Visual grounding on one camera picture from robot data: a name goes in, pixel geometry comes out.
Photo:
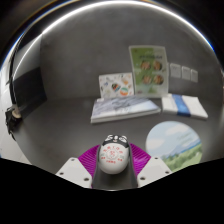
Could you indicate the white illustrated card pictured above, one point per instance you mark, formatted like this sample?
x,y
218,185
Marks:
x,y
116,85

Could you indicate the round landscape-print mouse pad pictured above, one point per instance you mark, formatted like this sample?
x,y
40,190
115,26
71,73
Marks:
x,y
175,143

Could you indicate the green food poster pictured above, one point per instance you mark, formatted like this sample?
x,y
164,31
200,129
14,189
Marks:
x,y
148,70

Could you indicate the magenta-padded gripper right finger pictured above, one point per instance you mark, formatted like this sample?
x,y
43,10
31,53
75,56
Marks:
x,y
140,160

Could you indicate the white cat-print computer mouse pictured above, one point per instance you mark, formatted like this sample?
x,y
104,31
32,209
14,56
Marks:
x,y
113,156

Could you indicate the large grey flat book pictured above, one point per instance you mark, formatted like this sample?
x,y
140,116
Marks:
x,y
123,108

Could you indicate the white wall switch plate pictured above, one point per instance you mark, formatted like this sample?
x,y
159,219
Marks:
x,y
175,70

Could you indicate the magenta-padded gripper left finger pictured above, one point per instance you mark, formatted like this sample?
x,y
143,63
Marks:
x,y
86,162

